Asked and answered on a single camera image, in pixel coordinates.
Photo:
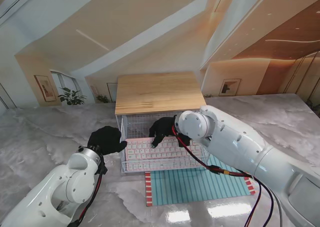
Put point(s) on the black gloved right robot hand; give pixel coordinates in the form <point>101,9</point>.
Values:
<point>161,129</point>

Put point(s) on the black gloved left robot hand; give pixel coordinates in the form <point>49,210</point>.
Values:
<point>107,139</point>

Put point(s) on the pink white keyboard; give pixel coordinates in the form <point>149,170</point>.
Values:
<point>142,152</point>

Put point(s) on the teal striped mouse pad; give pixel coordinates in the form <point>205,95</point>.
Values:
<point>187,187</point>

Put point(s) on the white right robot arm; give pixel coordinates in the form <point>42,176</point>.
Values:
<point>237,147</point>

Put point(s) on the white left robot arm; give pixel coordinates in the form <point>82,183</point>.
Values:
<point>60,187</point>

